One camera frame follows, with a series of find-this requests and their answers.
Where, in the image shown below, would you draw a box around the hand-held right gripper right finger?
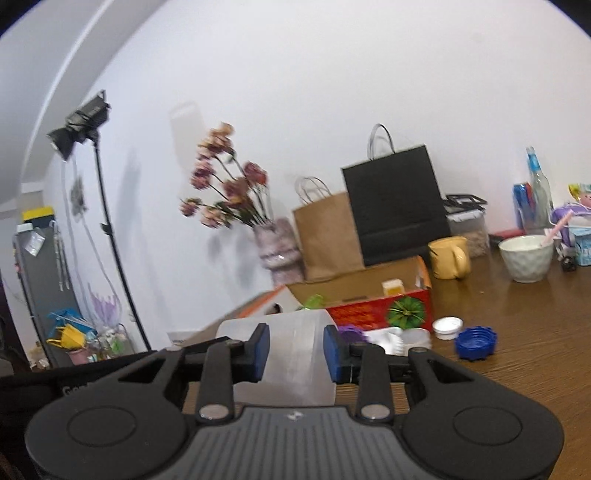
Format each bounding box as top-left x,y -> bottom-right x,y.
323,325 -> 476,424

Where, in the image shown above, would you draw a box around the white plastic bottle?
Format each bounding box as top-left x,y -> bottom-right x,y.
365,325 -> 409,356

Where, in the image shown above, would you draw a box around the purple plastic bag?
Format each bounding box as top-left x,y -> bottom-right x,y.
549,205 -> 591,241

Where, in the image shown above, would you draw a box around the wire rack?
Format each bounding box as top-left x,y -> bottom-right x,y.
95,323 -> 134,358

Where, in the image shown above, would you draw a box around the wall sticker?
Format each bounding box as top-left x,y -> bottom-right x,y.
69,178 -> 88,213

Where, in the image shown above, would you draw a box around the dried pink flowers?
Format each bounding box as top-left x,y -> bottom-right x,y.
179,122 -> 273,229

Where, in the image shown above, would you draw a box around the blue ridged lid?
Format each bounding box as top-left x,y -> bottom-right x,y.
455,326 -> 498,362

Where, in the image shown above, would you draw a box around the purple flower wall decal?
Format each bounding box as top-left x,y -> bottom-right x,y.
90,286 -> 123,328

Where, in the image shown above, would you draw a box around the blue and white yogurt cup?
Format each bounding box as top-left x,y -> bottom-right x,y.
570,219 -> 591,267

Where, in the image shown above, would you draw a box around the brown paper bag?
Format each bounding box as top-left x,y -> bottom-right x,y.
292,176 -> 365,282

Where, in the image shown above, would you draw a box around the clear container with black lid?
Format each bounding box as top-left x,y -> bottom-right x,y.
443,194 -> 491,258

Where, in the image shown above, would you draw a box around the translucent plastic container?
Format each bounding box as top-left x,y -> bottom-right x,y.
216,310 -> 338,408

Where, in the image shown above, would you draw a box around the pink spoon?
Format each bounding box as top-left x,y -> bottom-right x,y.
542,210 -> 575,247

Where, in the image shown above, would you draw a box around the yellow mug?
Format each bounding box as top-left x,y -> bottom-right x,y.
427,236 -> 472,280

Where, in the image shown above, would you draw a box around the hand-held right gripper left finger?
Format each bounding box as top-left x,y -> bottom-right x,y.
117,323 -> 271,424

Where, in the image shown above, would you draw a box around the small white box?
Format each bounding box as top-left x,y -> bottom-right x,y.
167,331 -> 206,347

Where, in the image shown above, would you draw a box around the blue drink can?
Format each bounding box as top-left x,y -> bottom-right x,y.
513,183 -> 536,230

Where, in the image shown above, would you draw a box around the clear bottle with blue label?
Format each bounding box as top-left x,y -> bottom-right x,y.
525,147 -> 555,232

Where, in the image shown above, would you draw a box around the grey cabinet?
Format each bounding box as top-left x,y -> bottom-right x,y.
13,222 -> 84,324

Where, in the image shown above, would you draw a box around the pink knitted vase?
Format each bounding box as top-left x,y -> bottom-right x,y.
254,218 -> 303,284

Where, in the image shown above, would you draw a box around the colourful snack packet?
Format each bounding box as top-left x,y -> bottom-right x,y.
568,183 -> 591,208

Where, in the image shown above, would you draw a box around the black studio light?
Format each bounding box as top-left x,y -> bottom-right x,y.
47,90 -> 112,161

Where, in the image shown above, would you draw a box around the black paper bag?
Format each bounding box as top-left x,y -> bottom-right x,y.
342,124 -> 452,267

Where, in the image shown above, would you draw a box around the white bowl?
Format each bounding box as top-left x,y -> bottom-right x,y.
499,234 -> 555,283

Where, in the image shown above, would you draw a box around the red cardboard box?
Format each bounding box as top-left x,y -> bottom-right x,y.
235,255 -> 435,333

